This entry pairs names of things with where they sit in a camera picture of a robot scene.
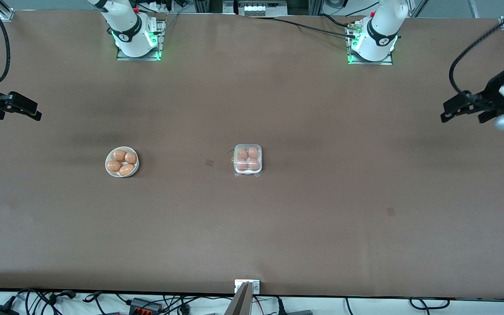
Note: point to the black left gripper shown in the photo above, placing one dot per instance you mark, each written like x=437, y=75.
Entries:
x=491, y=92

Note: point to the clear plastic egg box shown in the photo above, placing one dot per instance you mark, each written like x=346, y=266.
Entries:
x=248, y=159

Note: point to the brown egg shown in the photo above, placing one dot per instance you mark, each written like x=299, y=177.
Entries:
x=114, y=166
x=126, y=170
x=242, y=166
x=242, y=154
x=254, y=165
x=131, y=157
x=253, y=153
x=119, y=155

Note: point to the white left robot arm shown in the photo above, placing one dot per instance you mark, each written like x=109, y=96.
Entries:
x=379, y=39

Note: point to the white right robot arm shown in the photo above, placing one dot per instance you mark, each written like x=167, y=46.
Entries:
x=129, y=37

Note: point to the white round bowl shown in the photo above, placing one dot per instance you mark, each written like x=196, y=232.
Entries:
x=116, y=174

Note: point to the black power adapter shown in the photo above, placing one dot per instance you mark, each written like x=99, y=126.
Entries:
x=0, y=310

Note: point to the small yellow rubber band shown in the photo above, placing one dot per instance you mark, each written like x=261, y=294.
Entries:
x=232, y=161

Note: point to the white power strip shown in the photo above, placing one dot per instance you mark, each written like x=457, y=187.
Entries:
x=260, y=8

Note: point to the black orange connector block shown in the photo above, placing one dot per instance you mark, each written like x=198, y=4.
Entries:
x=145, y=306

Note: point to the black plug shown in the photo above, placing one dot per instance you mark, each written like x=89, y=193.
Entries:
x=280, y=308

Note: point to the grey metal beam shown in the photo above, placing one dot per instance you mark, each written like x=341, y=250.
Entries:
x=239, y=304

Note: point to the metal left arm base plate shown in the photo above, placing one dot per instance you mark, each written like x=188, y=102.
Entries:
x=385, y=62

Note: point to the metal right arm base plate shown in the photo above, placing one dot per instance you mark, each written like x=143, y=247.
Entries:
x=125, y=58

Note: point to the silver mounting bracket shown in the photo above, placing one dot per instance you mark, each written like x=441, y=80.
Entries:
x=255, y=286

